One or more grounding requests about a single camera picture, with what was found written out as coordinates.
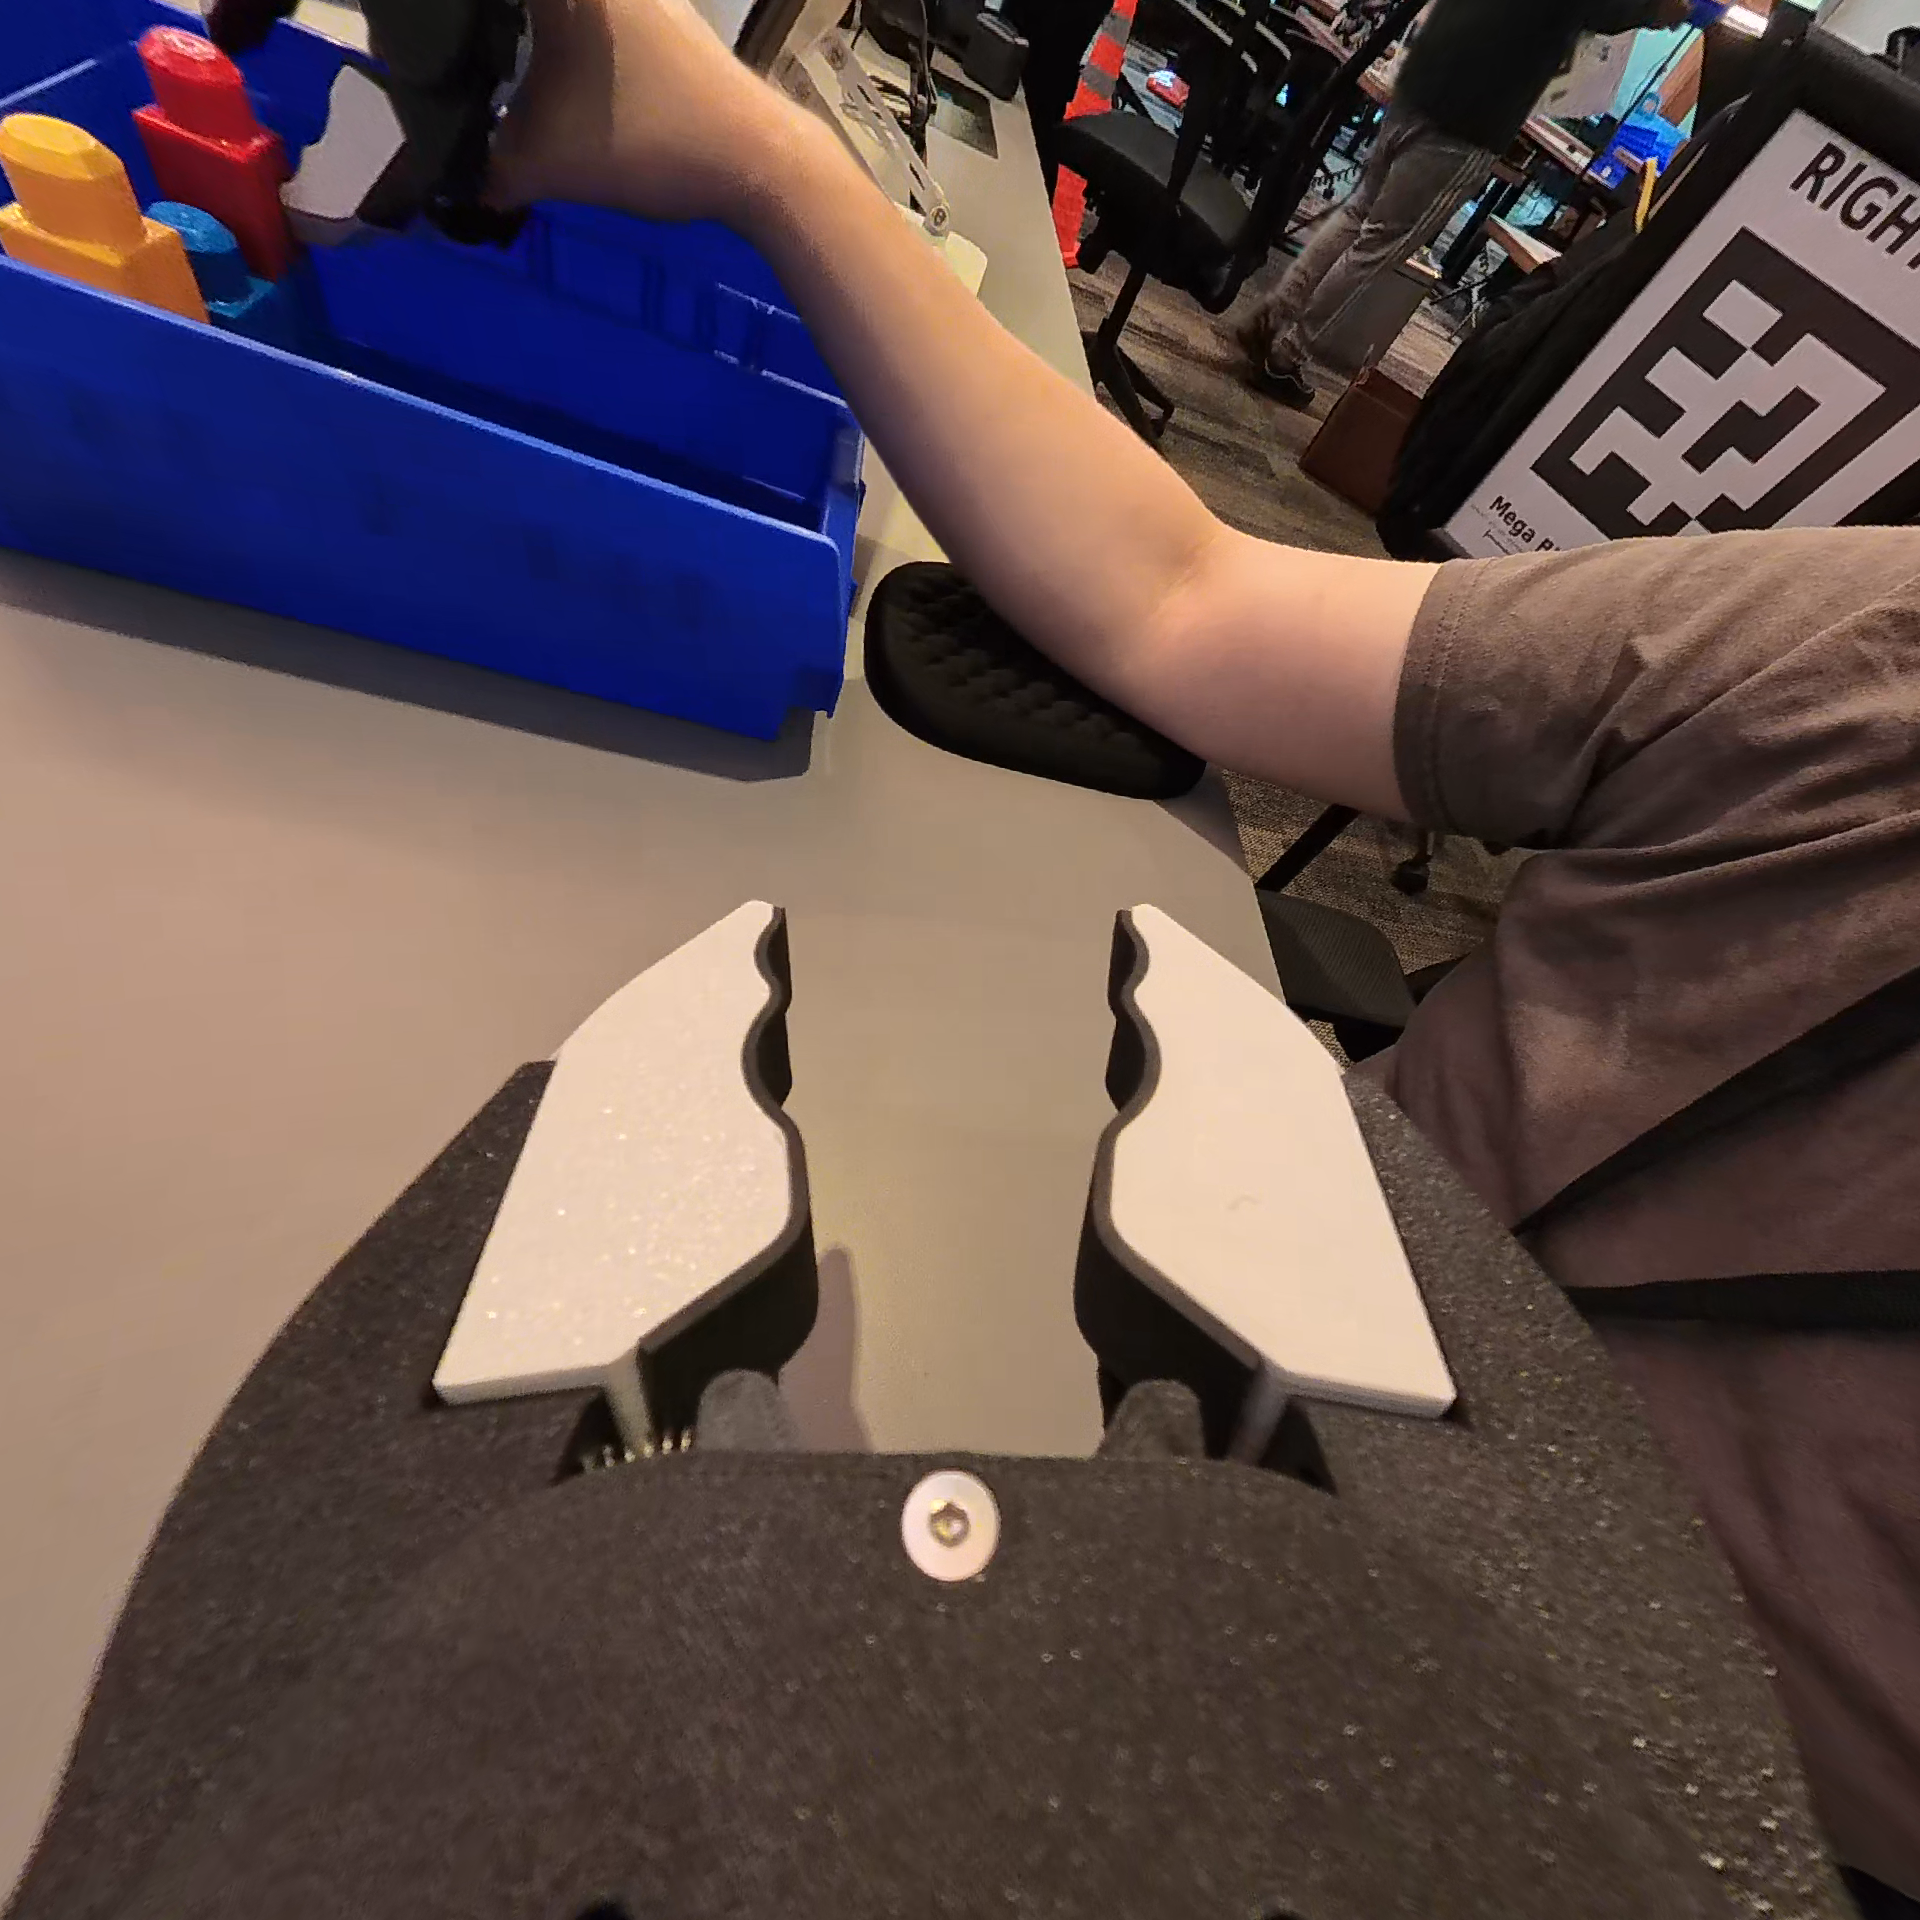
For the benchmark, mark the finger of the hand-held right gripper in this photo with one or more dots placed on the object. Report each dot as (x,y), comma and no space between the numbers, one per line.
(342,159)

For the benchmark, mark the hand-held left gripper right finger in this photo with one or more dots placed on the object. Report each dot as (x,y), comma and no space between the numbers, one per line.
(1276,1215)

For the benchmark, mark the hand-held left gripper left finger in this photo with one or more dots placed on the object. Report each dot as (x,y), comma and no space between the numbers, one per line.
(628,1199)

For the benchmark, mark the blue one-stud block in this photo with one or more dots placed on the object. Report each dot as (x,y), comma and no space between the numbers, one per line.
(203,249)

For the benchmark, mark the yellow one-stud block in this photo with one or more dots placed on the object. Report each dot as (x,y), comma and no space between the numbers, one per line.
(91,256)

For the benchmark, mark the blue plastic bin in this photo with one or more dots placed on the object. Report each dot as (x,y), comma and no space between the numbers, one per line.
(375,493)

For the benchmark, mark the person's right forearm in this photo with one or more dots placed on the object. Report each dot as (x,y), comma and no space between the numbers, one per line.
(1050,493)

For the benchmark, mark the person's right hand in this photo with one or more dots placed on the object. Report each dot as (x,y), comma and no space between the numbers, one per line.
(628,104)

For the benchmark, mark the black wrist rest pad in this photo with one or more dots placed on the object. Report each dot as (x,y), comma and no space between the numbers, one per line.
(1018,690)

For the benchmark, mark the orange traffic cone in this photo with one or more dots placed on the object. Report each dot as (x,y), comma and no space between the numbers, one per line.
(1102,60)

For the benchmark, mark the brown box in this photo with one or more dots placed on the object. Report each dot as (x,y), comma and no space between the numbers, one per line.
(1358,443)

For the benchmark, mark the black-white marker sign stand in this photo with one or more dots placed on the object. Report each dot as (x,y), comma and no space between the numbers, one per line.
(1724,375)

